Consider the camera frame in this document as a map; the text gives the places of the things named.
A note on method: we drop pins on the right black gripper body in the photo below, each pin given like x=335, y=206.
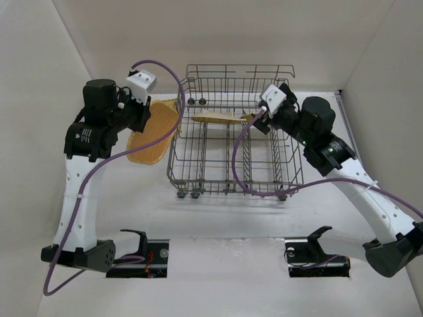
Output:
x=264, y=123

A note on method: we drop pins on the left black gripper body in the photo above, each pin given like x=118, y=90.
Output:
x=144, y=115

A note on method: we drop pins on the round woven bamboo plate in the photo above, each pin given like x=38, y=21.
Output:
x=248, y=117

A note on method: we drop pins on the square woven bamboo plate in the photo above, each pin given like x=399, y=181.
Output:
x=161, y=121

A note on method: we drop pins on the rectangular woven bamboo plate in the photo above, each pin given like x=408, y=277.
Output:
x=173, y=104

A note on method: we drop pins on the shovel-shaped woven bamboo plate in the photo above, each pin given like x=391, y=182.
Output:
x=216, y=117

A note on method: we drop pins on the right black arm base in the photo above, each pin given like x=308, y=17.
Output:
x=306, y=259

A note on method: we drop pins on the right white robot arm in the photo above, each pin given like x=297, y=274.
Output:
x=398, y=237

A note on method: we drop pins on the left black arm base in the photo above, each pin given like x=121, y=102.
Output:
x=154, y=264

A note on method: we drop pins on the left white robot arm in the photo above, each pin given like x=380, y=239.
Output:
x=108, y=110

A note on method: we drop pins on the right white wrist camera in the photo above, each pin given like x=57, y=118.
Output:
x=271, y=99

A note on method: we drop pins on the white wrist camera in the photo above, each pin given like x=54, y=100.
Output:
x=271, y=99
x=141, y=85

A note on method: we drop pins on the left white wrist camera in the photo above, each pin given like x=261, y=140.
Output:
x=141, y=85

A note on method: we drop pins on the grey wire dish rack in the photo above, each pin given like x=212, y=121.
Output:
x=200, y=153

